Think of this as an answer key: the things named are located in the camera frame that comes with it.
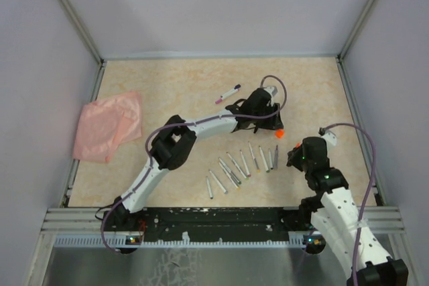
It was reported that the grey purple pen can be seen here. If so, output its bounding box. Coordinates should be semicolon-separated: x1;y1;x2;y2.
273;145;279;170

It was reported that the black capped white marker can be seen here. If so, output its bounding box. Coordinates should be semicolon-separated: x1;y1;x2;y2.
268;148;274;170

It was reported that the orange highlighter cap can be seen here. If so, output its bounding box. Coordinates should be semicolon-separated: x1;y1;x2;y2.
275;129;285;139

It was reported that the dark green capped marker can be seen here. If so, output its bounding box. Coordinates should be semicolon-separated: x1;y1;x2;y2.
259;146;270;173

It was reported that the pink capped marker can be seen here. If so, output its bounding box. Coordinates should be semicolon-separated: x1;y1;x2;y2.
239;149;251;178

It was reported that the light green capped marker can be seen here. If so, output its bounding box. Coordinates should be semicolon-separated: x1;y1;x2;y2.
227;152;248;180

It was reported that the yellow capped white marker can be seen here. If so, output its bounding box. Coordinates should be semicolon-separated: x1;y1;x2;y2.
218;162;240;190

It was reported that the grey blue capped marker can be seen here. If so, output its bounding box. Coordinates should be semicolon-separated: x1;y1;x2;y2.
208;169;228;194

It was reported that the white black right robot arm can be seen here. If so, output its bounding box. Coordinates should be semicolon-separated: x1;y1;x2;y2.
287;137;409;285

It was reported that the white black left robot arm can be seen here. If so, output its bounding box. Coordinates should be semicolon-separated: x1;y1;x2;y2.
103;86;284;230

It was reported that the pink cloth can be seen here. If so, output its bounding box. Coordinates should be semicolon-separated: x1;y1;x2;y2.
73;92;143;163

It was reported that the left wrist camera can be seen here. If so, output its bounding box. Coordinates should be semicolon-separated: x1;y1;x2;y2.
264;86;278;97

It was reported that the aluminium frame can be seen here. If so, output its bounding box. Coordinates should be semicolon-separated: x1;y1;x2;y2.
41;0;428;285

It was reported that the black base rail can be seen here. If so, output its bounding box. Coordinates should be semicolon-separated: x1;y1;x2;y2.
103;206;313;242

